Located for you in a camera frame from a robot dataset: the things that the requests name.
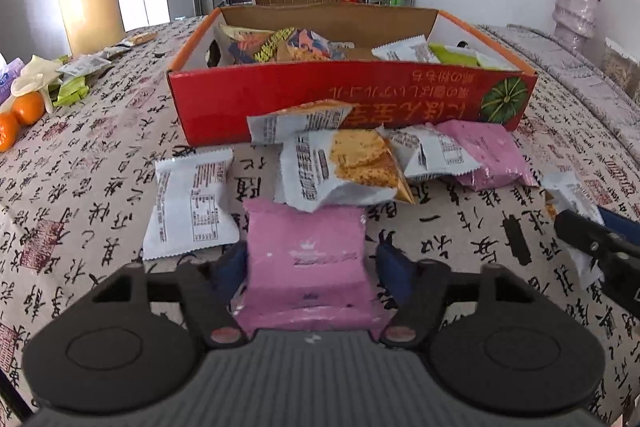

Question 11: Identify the orange cream snack packet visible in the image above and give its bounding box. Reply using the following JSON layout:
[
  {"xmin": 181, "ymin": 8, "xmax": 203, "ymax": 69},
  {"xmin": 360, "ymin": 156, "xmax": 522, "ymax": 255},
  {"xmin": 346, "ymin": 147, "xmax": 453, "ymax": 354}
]
[{"xmin": 220, "ymin": 23, "xmax": 277, "ymax": 45}]

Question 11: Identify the printed tablecloth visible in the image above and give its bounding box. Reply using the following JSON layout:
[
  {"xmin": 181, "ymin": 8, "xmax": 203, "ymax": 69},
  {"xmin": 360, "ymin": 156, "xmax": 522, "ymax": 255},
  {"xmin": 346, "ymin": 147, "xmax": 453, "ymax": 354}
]
[{"xmin": 0, "ymin": 14, "xmax": 640, "ymax": 427}]

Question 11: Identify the green white snack bar packet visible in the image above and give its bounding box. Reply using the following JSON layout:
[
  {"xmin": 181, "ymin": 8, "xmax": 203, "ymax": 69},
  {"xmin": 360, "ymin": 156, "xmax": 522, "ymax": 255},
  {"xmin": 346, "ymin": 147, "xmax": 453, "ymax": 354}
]
[{"xmin": 429, "ymin": 43, "xmax": 510, "ymax": 70}]

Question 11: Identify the purple tissue pack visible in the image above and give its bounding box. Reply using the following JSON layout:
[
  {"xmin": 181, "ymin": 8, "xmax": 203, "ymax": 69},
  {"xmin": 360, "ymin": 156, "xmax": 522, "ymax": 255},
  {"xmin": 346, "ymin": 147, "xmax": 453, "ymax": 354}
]
[{"xmin": 0, "ymin": 59, "xmax": 26, "ymax": 106}]

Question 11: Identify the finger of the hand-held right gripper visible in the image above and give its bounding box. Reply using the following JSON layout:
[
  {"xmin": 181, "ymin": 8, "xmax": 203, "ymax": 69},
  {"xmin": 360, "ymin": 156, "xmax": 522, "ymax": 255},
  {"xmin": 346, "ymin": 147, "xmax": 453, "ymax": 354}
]
[
  {"xmin": 597, "ymin": 206, "xmax": 640, "ymax": 248},
  {"xmin": 554, "ymin": 208, "xmax": 640, "ymax": 313}
]

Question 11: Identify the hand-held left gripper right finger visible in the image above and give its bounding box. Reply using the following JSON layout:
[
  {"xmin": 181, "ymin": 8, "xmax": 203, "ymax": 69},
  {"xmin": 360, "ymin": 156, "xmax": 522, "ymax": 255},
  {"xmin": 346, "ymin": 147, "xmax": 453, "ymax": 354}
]
[{"xmin": 375, "ymin": 242, "xmax": 536, "ymax": 350}]

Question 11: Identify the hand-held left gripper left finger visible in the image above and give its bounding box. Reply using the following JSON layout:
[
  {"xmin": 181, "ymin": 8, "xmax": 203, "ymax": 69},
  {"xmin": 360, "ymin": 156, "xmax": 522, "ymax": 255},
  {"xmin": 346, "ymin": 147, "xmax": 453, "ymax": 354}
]
[{"xmin": 90, "ymin": 243, "xmax": 251, "ymax": 350}]

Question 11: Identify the clear storage jar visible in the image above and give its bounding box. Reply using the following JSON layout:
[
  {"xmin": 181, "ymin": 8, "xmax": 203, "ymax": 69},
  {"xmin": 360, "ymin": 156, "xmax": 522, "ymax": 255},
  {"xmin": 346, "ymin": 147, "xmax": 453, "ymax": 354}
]
[{"xmin": 600, "ymin": 38, "xmax": 640, "ymax": 94}]

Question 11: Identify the orange fruit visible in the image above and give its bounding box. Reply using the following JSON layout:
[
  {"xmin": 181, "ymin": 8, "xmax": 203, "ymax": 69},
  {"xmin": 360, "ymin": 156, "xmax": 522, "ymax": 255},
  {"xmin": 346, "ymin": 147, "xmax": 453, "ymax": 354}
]
[
  {"xmin": 0, "ymin": 112, "xmax": 21, "ymax": 152},
  {"xmin": 11, "ymin": 93, "xmax": 46, "ymax": 126}
]

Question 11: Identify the small white sachet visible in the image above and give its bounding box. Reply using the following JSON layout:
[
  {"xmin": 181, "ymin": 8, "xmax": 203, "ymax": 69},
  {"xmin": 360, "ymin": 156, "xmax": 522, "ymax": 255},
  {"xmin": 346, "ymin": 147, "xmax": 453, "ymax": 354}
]
[{"xmin": 56, "ymin": 54, "xmax": 114, "ymax": 78}]

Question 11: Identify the pink ribbed vase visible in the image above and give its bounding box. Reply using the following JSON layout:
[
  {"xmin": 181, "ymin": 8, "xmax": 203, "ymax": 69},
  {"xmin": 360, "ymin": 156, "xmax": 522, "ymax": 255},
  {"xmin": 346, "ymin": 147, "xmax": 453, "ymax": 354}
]
[{"xmin": 554, "ymin": 0, "xmax": 602, "ymax": 54}]

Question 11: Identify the pink snack packet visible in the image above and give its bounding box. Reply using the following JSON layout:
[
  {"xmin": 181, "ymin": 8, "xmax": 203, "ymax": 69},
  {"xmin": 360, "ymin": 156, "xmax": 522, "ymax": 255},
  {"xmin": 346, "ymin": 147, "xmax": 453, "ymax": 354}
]
[
  {"xmin": 235, "ymin": 198, "xmax": 392, "ymax": 339},
  {"xmin": 435, "ymin": 119, "xmax": 541, "ymax": 191}
]

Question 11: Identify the white orange cracker packet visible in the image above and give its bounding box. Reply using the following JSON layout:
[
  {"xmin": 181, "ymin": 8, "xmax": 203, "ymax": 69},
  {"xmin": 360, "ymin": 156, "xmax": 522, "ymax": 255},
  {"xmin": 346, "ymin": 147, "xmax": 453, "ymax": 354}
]
[{"xmin": 274, "ymin": 129, "xmax": 419, "ymax": 212}]

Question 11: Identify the red cardboard box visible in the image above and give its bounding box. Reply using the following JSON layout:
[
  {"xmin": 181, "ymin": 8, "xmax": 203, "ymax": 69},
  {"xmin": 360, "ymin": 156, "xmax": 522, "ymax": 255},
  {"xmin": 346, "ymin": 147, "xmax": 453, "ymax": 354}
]
[{"xmin": 166, "ymin": 6, "xmax": 539, "ymax": 146}]

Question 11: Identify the pile of snack packets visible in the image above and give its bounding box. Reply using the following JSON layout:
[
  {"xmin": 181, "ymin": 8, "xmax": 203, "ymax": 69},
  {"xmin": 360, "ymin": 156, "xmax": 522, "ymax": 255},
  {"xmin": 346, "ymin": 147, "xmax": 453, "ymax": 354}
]
[{"xmin": 215, "ymin": 24, "xmax": 511, "ymax": 70}]

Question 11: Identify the brown snack bar packet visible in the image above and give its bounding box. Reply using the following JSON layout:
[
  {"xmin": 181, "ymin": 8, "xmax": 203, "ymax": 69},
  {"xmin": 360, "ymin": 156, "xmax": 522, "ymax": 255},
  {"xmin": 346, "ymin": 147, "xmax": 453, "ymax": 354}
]
[{"xmin": 122, "ymin": 32, "xmax": 157, "ymax": 48}]

